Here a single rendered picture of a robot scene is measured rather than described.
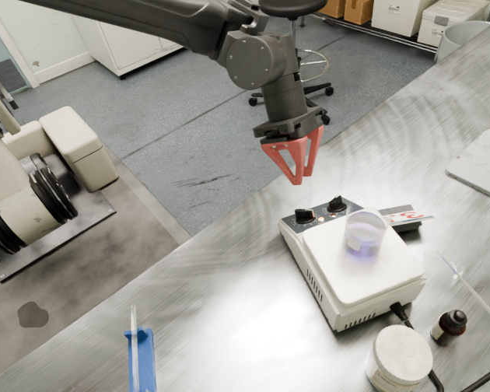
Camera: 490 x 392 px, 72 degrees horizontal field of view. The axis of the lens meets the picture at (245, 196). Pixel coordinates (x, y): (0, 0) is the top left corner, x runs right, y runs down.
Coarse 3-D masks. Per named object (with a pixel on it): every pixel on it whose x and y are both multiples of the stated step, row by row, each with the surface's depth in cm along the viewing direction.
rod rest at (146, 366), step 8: (144, 328) 47; (128, 336) 47; (144, 336) 48; (152, 336) 49; (128, 344) 48; (144, 344) 47; (152, 344) 48; (128, 352) 47; (144, 352) 47; (152, 352) 47; (128, 360) 46; (144, 360) 46; (152, 360) 46; (128, 368) 46; (144, 368) 45; (152, 368) 45; (144, 376) 45; (152, 376) 44; (144, 384) 44; (152, 384) 44
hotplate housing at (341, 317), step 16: (288, 240) 54; (304, 256) 48; (304, 272) 51; (320, 272) 45; (320, 288) 45; (400, 288) 43; (416, 288) 43; (320, 304) 47; (336, 304) 42; (368, 304) 42; (384, 304) 44; (400, 304) 45; (336, 320) 43; (352, 320) 44
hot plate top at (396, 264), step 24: (312, 240) 47; (336, 240) 46; (384, 240) 45; (336, 264) 44; (360, 264) 43; (384, 264) 43; (408, 264) 43; (336, 288) 42; (360, 288) 41; (384, 288) 41
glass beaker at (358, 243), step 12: (348, 204) 41; (360, 204) 43; (372, 204) 42; (384, 204) 41; (348, 216) 40; (384, 216) 42; (348, 228) 41; (360, 228) 39; (384, 228) 38; (348, 240) 42; (360, 240) 40; (372, 240) 40; (348, 252) 44; (360, 252) 42; (372, 252) 42
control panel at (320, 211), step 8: (344, 200) 57; (312, 208) 57; (320, 208) 56; (288, 216) 57; (320, 216) 54; (328, 216) 53; (336, 216) 52; (288, 224) 54; (296, 224) 53; (304, 224) 53; (312, 224) 52; (296, 232) 51
